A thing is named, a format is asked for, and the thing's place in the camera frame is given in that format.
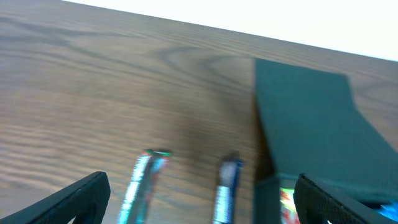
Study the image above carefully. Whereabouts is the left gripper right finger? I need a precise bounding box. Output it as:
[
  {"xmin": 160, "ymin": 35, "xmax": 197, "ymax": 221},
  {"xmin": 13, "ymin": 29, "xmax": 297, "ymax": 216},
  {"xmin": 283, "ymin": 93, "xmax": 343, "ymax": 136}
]
[{"xmin": 294, "ymin": 174, "xmax": 397, "ymax": 224}]

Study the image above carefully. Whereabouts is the green Haribo gummy bag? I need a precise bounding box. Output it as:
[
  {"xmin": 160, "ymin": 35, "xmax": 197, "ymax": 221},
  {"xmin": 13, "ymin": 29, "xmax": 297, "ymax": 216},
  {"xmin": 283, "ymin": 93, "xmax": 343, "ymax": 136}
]
[{"xmin": 280, "ymin": 188, "xmax": 300, "ymax": 224}]

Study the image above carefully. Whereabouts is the dark green open box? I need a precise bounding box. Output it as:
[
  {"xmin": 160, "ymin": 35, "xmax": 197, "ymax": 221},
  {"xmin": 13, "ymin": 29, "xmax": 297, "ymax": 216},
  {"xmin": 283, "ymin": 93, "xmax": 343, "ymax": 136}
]
[{"xmin": 254, "ymin": 59, "xmax": 397, "ymax": 223}]

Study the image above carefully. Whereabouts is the blue Oreo cookie pack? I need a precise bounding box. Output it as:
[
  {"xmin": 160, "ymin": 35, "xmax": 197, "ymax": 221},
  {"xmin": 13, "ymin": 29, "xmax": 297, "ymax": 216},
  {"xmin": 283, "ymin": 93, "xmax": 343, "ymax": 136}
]
[{"xmin": 374, "ymin": 202, "xmax": 398, "ymax": 222}]

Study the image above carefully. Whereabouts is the dark blue snack bar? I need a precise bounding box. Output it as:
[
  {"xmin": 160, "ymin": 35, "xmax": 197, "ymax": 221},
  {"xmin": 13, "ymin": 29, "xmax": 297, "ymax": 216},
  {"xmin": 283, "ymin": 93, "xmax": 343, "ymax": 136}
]
[{"xmin": 211, "ymin": 151, "xmax": 243, "ymax": 224}]

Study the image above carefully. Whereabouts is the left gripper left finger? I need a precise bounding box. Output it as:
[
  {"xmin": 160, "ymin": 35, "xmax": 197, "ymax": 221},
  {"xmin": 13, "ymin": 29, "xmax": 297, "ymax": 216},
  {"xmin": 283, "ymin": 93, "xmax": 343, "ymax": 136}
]
[{"xmin": 1, "ymin": 171, "xmax": 111, "ymax": 224}]

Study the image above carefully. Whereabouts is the green red snack bar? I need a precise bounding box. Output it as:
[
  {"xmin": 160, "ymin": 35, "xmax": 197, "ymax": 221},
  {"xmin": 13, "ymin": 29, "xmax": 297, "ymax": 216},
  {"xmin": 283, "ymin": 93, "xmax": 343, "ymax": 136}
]
[{"xmin": 117, "ymin": 149, "xmax": 172, "ymax": 224}]

